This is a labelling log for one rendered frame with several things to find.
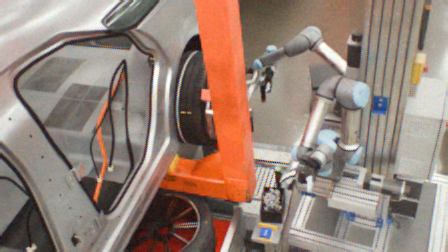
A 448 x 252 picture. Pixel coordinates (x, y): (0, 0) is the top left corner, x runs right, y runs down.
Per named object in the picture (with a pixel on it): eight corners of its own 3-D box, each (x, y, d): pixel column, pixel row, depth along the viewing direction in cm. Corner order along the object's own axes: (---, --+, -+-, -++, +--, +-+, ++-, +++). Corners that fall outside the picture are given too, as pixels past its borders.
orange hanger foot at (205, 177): (163, 169, 344) (153, 134, 321) (234, 181, 328) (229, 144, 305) (154, 187, 332) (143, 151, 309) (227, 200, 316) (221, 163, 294)
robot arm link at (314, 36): (353, 97, 319) (291, 42, 328) (364, 85, 327) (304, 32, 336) (362, 87, 309) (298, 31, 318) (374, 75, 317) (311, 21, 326)
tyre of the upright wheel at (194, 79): (177, 37, 322) (159, 135, 314) (210, 39, 315) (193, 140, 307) (207, 64, 384) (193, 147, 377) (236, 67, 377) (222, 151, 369)
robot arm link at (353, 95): (340, 148, 284) (345, 71, 248) (364, 157, 276) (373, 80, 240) (330, 160, 277) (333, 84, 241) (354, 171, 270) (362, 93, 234)
